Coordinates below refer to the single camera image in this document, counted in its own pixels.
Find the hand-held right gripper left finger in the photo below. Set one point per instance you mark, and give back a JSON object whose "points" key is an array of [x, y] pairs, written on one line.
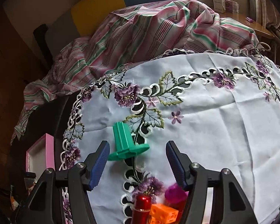
{"points": [[100, 165]]}

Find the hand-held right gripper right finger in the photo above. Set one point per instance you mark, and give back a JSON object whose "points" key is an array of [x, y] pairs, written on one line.
{"points": [[175, 165]]}

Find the magenta plastic toy piece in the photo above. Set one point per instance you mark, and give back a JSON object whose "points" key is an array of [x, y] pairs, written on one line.
{"points": [[175, 194]]}

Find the green ribbed plastic toy piece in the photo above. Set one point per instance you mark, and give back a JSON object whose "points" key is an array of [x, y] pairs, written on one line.
{"points": [[122, 137]]}

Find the orange plastic building block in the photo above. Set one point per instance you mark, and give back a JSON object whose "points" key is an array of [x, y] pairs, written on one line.
{"points": [[163, 214]]}

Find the pink storage box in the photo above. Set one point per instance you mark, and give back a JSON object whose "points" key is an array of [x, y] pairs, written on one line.
{"points": [[49, 149]]}

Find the red metallic cylinder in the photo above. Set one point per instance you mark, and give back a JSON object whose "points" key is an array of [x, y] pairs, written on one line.
{"points": [[142, 210]]}

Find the white floral embroidered tablecloth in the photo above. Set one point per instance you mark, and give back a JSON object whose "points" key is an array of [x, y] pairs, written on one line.
{"points": [[212, 133]]}

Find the pink green striped cloth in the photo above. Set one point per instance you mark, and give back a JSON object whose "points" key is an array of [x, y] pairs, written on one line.
{"points": [[142, 32]]}

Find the black chair back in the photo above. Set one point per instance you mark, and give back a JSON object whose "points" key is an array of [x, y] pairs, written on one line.
{"points": [[40, 42]]}

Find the patchwork upholstered headboard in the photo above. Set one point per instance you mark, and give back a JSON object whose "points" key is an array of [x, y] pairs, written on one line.
{"points": [[95, 11]]}

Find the wooden desk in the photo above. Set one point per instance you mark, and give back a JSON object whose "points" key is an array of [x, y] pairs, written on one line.
{"points": [[247, 25]]}

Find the small purple printed box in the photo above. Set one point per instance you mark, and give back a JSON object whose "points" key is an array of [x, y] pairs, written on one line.
{"points": [[231, 4]]}

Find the white carton box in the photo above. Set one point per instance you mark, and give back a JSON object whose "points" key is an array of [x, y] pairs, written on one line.
{"points": [[218, 0]]}

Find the striped curtain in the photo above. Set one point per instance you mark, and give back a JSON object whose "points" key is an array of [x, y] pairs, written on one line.
{"points": [[261, 0]]}

